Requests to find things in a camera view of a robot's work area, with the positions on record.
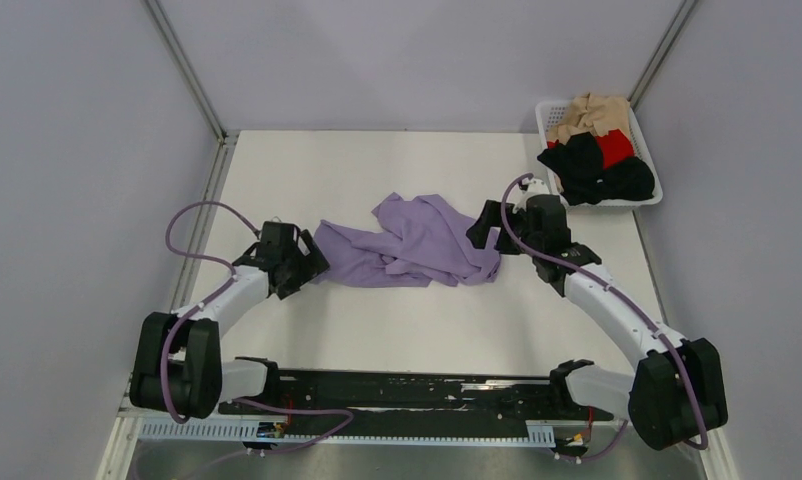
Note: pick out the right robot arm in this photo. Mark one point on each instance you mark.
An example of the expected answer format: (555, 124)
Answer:
(652, 348)

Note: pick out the purple t shirt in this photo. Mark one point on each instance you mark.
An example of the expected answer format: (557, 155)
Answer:
(421, 240)

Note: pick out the white slotted cable duct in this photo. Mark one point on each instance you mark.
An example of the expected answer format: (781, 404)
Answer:
(536, 435)

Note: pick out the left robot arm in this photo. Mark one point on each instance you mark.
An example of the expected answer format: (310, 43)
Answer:
(179, 368)

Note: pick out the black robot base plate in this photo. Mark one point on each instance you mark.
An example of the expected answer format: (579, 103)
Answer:
(393, 404)

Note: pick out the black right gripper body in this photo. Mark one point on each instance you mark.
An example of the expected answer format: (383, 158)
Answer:
(528, 240)

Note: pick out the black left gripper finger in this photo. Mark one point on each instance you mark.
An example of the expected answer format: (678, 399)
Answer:
(314, 261)
(288, 281)

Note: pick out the white plastic laundry basket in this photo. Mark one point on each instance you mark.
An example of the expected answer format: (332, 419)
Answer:
(549, 112)

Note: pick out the right aluminium corner post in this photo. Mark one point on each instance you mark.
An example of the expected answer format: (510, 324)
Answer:
(679, 21)

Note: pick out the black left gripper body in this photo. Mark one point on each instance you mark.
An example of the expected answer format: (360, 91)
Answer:
(293, 259)

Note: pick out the left aluminium corner post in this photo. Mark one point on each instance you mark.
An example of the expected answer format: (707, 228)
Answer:
(184, 66)

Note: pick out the beige t shirt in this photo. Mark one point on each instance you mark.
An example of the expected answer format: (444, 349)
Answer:
(598, 115)

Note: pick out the black t shirt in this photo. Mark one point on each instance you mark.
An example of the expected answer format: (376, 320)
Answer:
(629, 181)

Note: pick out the aluminium corner post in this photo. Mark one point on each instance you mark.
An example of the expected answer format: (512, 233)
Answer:
(184, 66)
(679, 21)

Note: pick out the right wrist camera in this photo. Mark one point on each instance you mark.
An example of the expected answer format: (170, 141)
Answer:
(530, 187)

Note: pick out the aluminium frame rail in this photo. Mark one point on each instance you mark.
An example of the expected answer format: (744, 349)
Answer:
(648, 403)

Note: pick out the red t shirt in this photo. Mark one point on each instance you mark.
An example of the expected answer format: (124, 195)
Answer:
(594, 153)

